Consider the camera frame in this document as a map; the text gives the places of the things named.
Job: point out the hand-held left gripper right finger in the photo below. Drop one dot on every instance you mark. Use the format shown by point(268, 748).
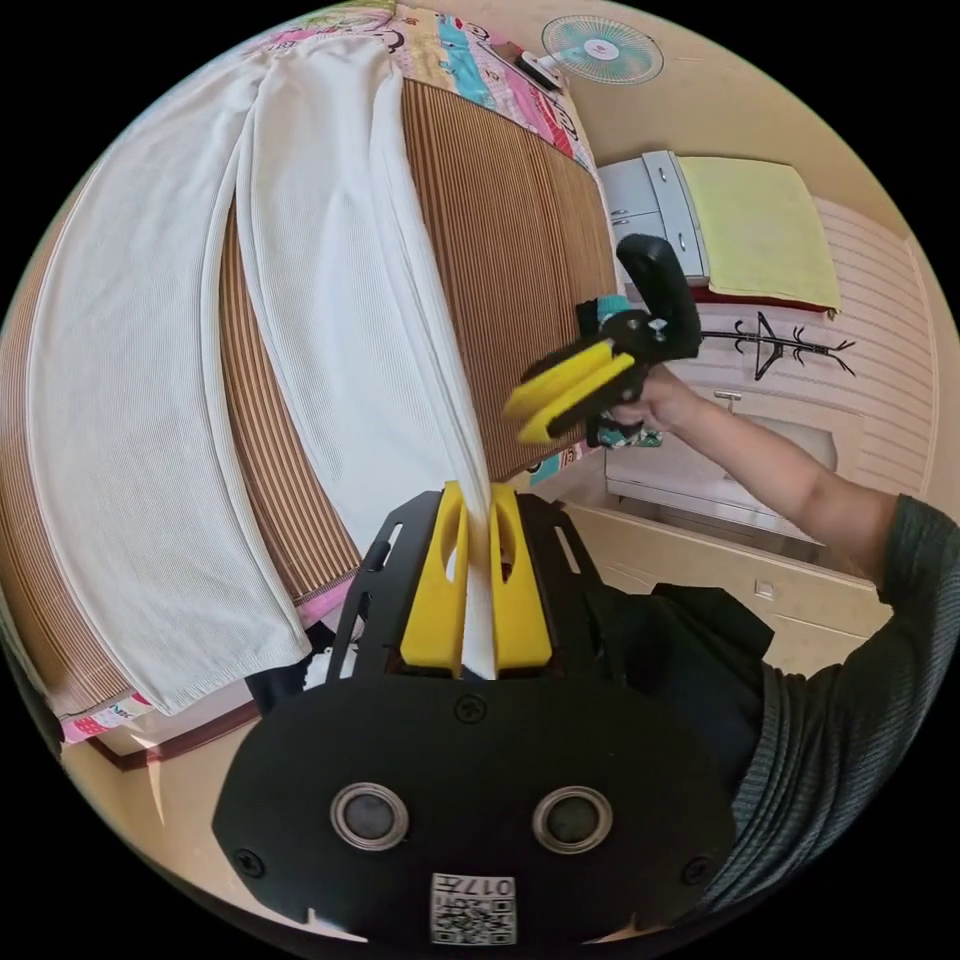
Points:
point(519, 607)

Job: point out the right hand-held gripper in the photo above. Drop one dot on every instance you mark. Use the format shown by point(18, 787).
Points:
point(637, 337)

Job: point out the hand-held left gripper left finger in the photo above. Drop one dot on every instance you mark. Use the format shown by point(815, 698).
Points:
point(433, 600)

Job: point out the white pants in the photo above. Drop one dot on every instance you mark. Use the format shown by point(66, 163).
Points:
point(135, 390)

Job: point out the person's right forearm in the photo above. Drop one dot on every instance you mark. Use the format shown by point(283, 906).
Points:
point(795, 472)

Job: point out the person's right hand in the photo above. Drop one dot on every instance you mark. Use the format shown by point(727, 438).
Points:
point(660, 405)

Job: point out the white dresser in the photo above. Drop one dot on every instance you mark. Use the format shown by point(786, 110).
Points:
point(697, 480)

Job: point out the beige low cabinet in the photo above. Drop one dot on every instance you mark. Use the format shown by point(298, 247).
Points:
point(712, 577)

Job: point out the grey white cupboard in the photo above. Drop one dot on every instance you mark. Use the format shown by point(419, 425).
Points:
point(645, 202)

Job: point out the black coat rack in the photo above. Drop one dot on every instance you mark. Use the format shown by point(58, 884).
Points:
point(772, 341)

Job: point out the yellow towel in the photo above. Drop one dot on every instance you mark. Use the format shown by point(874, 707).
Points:
point(757, 225)

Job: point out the person's body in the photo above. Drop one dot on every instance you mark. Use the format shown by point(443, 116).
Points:
point(825, 750)

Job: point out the teal fan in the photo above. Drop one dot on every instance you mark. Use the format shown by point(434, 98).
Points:
point(600, 49)

